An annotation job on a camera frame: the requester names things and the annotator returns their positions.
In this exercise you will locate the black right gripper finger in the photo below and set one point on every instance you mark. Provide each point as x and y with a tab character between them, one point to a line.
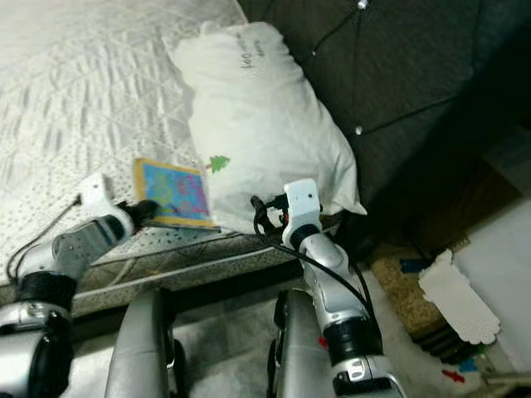
261	214
276	203

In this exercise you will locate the yellow blue children's book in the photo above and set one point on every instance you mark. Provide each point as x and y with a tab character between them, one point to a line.
174	191

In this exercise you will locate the white pillow green tree print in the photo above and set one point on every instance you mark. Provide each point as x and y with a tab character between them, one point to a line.
265	124

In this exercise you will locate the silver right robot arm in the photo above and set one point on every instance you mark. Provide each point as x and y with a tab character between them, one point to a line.
332	282

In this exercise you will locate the patterned white mattress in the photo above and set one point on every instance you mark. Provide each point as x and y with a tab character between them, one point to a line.
83	108

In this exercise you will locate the brown woven mat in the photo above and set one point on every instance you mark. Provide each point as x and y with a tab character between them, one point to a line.
394	290

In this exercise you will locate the blue tape strip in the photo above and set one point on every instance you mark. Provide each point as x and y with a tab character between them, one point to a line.
415	265

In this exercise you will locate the dark tufted headboard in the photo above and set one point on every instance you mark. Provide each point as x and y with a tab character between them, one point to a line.
423	75

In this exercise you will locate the white scalloped board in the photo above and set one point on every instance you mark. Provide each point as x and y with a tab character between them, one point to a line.
460	300

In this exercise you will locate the red arrow floor sticker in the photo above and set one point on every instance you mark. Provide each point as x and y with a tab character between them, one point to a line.
454	376

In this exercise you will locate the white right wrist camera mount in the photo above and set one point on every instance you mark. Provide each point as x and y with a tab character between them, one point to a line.
303	201

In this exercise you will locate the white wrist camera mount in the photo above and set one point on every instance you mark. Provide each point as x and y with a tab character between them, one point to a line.
97	189
303	201

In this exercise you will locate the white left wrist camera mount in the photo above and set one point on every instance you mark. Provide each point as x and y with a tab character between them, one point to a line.
97	189

